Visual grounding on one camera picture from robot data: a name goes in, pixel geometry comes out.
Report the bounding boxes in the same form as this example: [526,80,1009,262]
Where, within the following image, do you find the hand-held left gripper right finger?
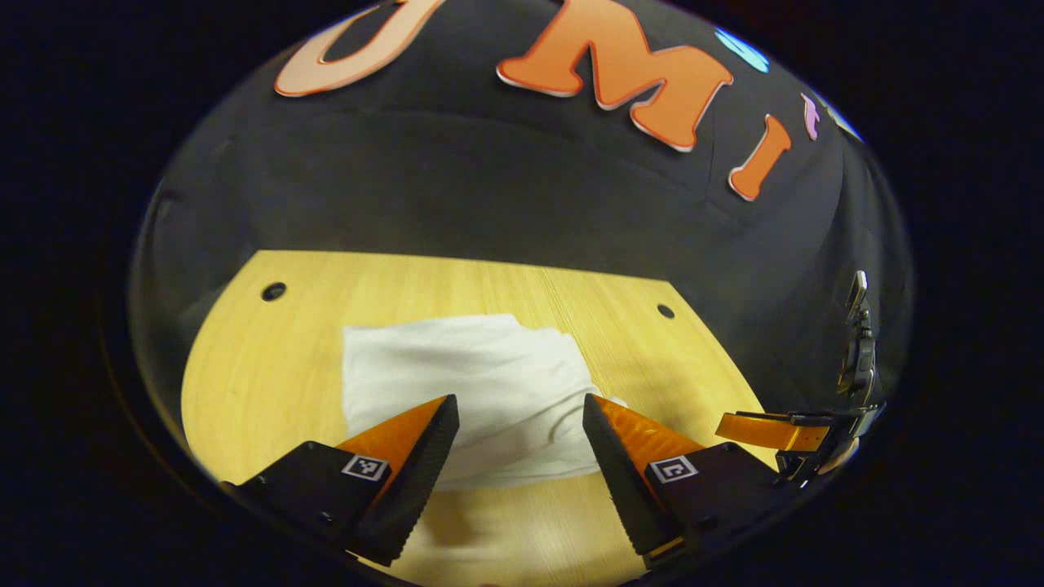
[582,394,802,572]

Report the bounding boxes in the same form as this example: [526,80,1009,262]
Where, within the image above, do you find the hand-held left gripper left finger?
[222,395,460,568]

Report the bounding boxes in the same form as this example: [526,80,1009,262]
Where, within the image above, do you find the white jeans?
[341,313,629,492]

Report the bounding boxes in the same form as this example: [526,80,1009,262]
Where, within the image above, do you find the black backdrop cloth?
[130,0,913,425]

